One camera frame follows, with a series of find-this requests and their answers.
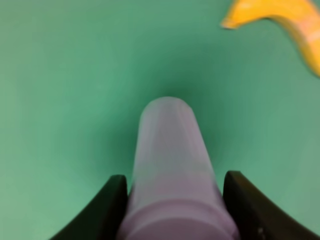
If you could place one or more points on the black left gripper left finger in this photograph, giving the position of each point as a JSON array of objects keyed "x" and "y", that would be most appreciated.
[{"x": 101, "y": 218}]

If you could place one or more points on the yellow banana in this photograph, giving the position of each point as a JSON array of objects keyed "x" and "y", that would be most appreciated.
[{"x": 300, "y": 18}]

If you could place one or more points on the green table cloth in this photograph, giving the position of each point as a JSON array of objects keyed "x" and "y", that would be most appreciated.
[{"x": 75, "y": 76}]

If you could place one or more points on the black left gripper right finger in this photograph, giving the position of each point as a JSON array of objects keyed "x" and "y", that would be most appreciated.
[{"x": 256, "y": 216}]

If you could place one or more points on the white bottle with black brush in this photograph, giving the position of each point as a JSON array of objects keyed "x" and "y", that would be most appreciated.
[{"x": 174, "y": 194}]

